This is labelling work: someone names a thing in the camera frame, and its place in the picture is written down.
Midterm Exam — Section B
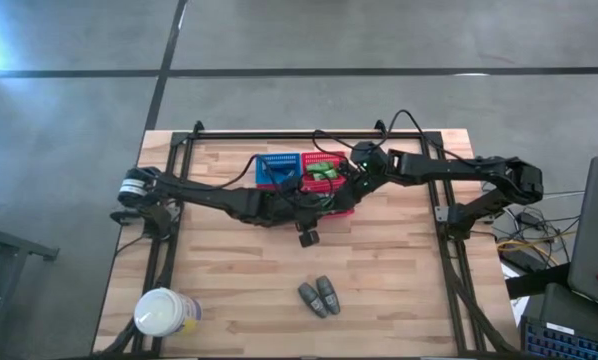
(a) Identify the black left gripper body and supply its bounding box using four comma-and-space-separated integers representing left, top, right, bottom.
264, 187, 341, 227

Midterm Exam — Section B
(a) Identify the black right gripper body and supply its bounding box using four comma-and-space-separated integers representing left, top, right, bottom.
349, 140, 392, 194

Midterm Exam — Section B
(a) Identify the blue plastic basket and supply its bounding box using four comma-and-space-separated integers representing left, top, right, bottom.
255, 152, 304, 191

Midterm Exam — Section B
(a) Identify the grey deodorant bottle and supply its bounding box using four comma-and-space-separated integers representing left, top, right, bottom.
315, 274, 342, 316
297, 281, 329, 320

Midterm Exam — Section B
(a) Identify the white wipes canister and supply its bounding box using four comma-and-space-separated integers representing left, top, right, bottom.
133, 286, 204, 338

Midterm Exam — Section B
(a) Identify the grey laptop case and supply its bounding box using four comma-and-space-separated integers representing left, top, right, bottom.
567, 156, 598, 314

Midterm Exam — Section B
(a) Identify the black equipment case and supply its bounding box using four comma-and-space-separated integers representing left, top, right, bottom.
537, 282, 598, 332

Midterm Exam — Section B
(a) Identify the backlit keyboard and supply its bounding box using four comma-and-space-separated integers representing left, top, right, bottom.
520, 315, 598, 360

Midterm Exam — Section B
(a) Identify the black metal stand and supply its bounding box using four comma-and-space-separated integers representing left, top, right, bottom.
0, 219, 61, 360

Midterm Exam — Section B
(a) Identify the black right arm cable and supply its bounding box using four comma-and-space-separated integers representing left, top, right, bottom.
312, 109, 461, 162

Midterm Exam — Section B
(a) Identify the black aluminium table frame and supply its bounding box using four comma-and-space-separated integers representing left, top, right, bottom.
94, 120, 521, 359

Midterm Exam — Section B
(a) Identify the floor cable bundle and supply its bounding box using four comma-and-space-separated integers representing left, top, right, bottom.
482, 187, 586, 271

